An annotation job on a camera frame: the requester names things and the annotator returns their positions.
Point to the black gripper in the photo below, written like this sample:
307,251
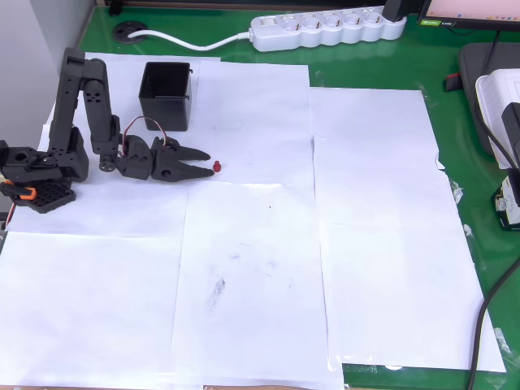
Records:
167,166

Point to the small red object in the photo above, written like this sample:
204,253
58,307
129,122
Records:
217,165

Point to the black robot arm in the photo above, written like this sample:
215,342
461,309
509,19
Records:
95,93

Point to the black square box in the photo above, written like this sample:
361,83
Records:
164,109

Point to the white paper sheet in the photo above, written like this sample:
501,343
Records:
81,304
260,122
365,113
252,284
122,211
398,264

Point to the orange black table clamp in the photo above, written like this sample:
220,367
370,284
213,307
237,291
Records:
18,191

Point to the white power strip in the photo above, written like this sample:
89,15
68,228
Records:
325,28

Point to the black power plug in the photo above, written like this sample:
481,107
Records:
394,10

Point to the red black clip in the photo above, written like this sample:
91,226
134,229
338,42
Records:
453,82

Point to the grey pad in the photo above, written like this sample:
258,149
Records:
471,81

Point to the white plastic container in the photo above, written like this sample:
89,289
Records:
493,101

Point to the computer monitor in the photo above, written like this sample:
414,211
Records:
467,12

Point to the small green white carton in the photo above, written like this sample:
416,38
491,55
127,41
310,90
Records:
508,211

